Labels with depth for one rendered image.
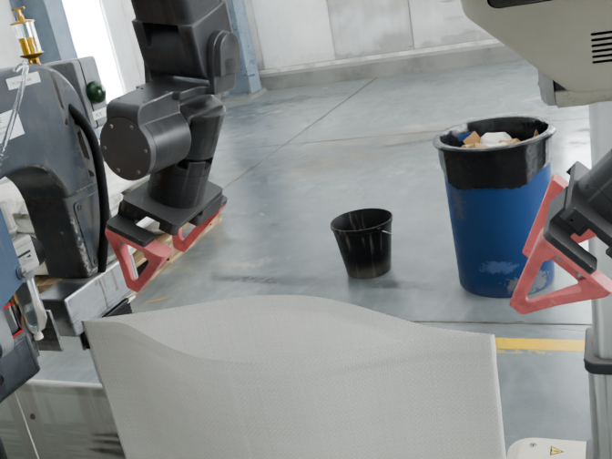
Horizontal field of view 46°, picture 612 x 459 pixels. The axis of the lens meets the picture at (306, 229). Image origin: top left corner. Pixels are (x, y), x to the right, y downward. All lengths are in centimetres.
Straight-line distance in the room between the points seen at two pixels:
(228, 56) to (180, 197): 15
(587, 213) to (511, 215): 230
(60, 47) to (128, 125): 598
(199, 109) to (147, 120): 7
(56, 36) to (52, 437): 528
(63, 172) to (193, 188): 25
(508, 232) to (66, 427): 192
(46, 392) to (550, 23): 110
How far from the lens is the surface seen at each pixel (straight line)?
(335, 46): 917
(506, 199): 285
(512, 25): 101
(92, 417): 146
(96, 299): 97
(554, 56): 105
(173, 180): 71
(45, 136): 91
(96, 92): 97
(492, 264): 297
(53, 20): 660
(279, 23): 940
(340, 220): 345
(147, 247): 71
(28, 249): 80
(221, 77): 67
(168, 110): 65
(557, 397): 244
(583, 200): 60
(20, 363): 87
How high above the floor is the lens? 138
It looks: 20 degrees down
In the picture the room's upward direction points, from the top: 11 degrees counter-clockwise
